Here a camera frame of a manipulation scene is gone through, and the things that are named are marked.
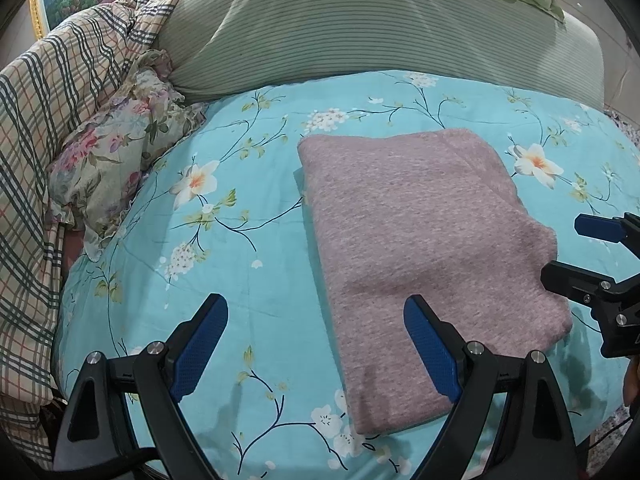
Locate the mauve knit sweater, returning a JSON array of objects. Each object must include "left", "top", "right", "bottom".
[{"left": 298, "top": 129, "right": 572, "bottom": 434}]

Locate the person's right hand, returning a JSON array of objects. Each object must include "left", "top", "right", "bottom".
[{"left": 623, "top": 356, "right": 640, "bottom": 408}]

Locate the floral ruffled pillow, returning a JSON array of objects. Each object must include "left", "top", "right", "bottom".
[{"left": 49, "top": 50, "right": 206, "bottom": 261}]

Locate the plaid blanket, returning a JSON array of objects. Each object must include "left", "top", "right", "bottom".
[{"left": 1, "top": 0, "right": 179, "bottom": 468}]

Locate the green striped pillow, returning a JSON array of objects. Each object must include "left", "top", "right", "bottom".
[{"left": 155, "top": 0, "right": 604, "bottom": 109}]

